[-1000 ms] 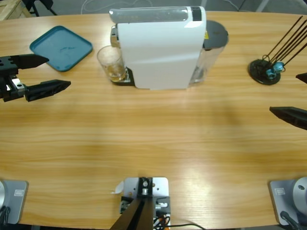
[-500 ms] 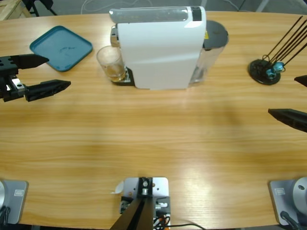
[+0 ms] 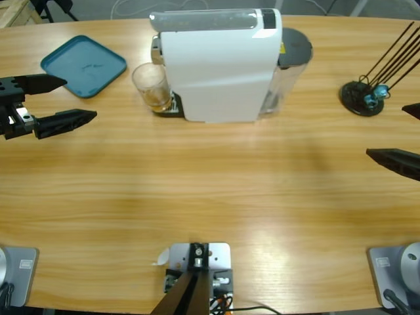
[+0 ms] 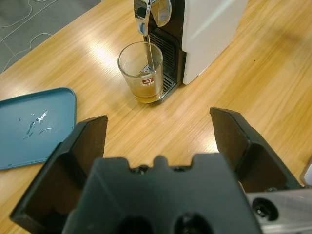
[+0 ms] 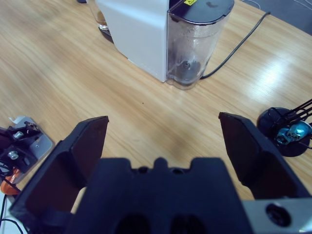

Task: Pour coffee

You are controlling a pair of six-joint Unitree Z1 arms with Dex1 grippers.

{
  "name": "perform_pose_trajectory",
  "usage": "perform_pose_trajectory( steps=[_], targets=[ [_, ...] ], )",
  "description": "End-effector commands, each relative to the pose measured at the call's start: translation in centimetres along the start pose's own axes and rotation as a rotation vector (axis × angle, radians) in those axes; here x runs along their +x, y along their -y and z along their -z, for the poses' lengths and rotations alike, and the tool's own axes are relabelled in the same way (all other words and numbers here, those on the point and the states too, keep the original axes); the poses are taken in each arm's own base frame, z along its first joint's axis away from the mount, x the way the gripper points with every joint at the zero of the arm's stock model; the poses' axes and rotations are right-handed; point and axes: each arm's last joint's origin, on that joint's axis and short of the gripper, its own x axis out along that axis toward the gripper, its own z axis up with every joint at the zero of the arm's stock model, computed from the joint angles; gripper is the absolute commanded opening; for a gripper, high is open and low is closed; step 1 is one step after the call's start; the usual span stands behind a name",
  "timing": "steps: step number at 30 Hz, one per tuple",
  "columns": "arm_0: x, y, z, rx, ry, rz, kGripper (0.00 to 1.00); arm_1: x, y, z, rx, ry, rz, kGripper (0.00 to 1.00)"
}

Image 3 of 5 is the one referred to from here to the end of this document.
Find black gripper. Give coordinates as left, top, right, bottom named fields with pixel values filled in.
left=0, top=73, right=98, bottom=140

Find clear water tank black lid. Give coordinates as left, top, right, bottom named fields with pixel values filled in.
left=259, top=27, right=314, bottom=116

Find white paper tag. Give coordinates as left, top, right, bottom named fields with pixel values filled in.
left=150, top=247, right=171, bottom=267

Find wooden crate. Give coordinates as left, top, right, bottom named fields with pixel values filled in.
left=0, top=0, right=34, bottom=29

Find teal plastic tray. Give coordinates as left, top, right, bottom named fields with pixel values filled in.
left=39, top=35, right=128, bottom=100

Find orange cable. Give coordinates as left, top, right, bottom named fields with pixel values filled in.
left=209, top=293, right=234, bottom=311

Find white capsule coffee machine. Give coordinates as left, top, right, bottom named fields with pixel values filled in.
left=148, top=8, right=284, bottom=125

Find grey metal table leg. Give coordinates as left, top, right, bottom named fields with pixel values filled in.
left=348, top=0, right=370, bottom=17

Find black cable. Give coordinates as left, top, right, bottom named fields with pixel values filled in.
left=229, top=305, right=282, bottom=315
left=383, top=288, right=413, bottom=315
left=0, top=282, right=16, bottom=310

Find black chair legs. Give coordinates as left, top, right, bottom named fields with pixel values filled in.
left=31, top=0, right=79, bottom=22

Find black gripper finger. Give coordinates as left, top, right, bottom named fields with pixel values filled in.
left=365, top=148, right=420, bottom=182
left=401, top=102, right=420, bottom=121

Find black capsule holder stand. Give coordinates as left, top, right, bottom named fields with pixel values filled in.
left=339, top=21, right=420, bottom=117

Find clear drinking glass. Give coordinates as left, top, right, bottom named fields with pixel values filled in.
left=131, top=62, right=174, bottom=114

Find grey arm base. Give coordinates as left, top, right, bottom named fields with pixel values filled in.
left=0, top=245, right=40, bottom=308
left=366, top=241, right=420, bottom=310

